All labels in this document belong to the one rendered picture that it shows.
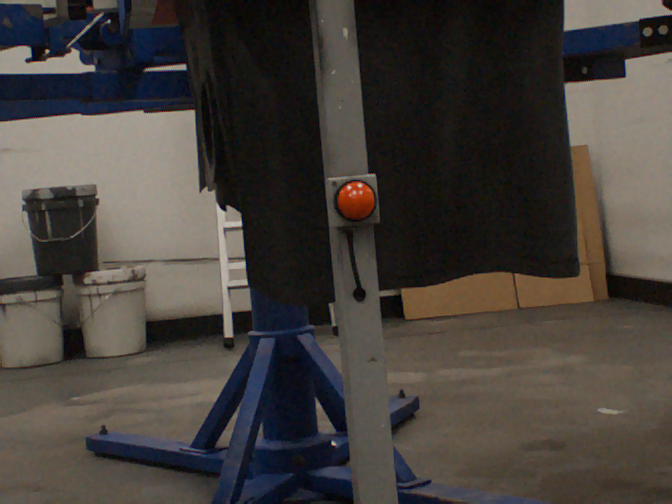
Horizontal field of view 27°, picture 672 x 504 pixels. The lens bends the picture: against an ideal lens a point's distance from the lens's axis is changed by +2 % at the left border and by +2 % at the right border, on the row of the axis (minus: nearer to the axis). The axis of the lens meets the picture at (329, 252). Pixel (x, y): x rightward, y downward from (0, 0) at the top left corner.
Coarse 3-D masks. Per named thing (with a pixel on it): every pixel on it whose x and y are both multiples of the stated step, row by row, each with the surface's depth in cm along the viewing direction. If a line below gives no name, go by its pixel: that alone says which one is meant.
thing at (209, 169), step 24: (192, 0) 177; (192, 24) 186; (192, 48) 192; (192, 72) 196; (192, 96) 207; (216, 96) 167; (216, 120) 167; (216, 144) 167; (216, 168) 170; (216, 192) 174
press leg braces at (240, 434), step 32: (256, 352) 294; (320, 352) 294; (256, 384) 287; (320, 384) 291; (224, 416) 322; (256, 416) 282; (192, 448) 331; (224, 448) 329; (224, 480) 272; (416, 480) 275
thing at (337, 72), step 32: (320, 0) 136; (352, 0) 137; (320, 32) 136; (352, 32) 137; (320, 64) 137; (352, 64) 137; (320, 96) 138; (352, 96) 137; (352, 128) 137; (352, 160) 137; (352, 224) 136; (352, 288) 138; (352, 320) 138; (352, 352) 138; (384, 352) 139; (352, 384) 138; (384, 384) 139; (352, 416) 139; (384, 416) 139; (352, 448) 140; (384, 448) 139; (352, 480) 142; (384, 480) 139
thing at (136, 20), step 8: (136, 0) 197; (144, 0) 198; (152, 0) 199; (136, 8) 206; (144, 8) 206; (152, 8) 207; (136, 16) 214; (144, 16) 215; (152, 16) 215; (136, 24) 224; (144, 24) 225; (160, 24) 227; (176, 24) 228
